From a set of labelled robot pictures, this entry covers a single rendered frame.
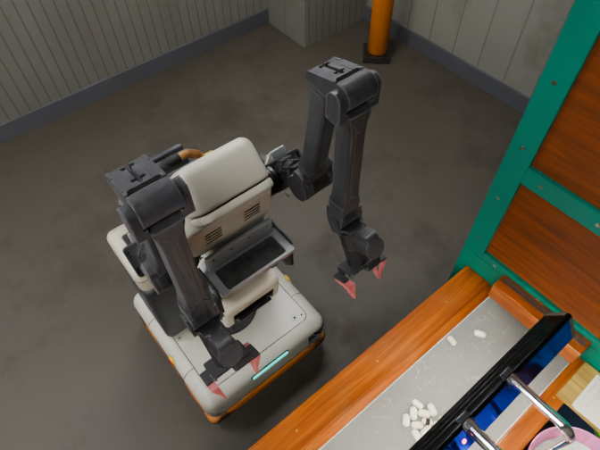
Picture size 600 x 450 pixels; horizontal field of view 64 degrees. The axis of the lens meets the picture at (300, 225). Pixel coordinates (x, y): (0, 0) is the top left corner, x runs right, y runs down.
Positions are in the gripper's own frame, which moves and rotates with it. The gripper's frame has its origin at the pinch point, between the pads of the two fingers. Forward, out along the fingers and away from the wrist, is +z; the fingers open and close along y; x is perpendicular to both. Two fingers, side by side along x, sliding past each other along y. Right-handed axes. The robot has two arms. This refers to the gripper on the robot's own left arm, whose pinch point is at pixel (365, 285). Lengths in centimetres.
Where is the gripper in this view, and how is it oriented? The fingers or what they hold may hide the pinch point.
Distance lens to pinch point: 137.2
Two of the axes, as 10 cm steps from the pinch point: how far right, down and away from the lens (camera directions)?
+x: -5.5, -2.8, 7.8
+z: 3.0, 8.1, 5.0
